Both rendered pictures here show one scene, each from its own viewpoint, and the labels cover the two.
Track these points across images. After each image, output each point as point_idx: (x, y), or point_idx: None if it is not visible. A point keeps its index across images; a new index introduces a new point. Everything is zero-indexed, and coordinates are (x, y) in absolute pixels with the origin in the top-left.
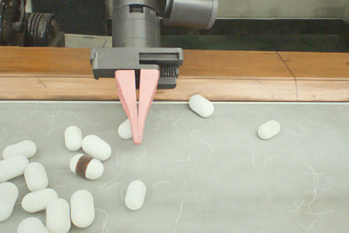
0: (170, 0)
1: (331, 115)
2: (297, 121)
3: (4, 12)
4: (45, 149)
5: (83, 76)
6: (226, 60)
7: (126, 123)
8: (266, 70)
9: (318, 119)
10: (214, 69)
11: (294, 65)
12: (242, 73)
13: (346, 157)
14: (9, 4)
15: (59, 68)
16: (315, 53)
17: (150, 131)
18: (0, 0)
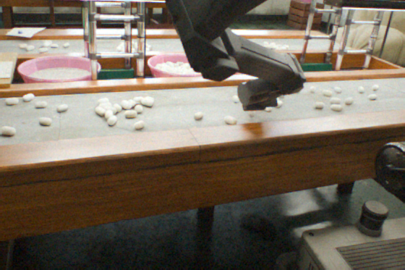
0: None
1: (167, 128)
2: (184, 124)
3: (388, 148)
4: (273, 108)
5: (288, 119)
6: (228, 135)
7: None
8: (204, 131)
9: (174, 126)
10: (232, 128)
11: (187, 135)
12: (216, 127)
13: (165, 114)
14: (396, 151)
15: (302, 121)
16: (172, 146)
17: (244, 116)
18: (394, 142)
